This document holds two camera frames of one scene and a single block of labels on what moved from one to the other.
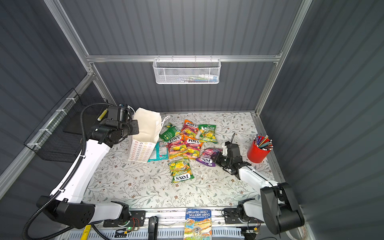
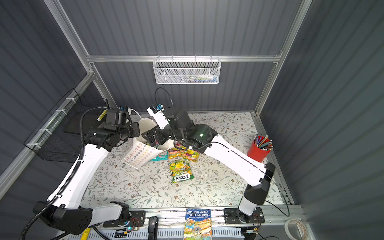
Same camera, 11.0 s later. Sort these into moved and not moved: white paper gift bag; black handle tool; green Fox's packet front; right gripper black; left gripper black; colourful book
Moved: white paper gift bag; right gripper black
Not moved: colourful book; black handle tool; green Fox's packet front; left gripper black
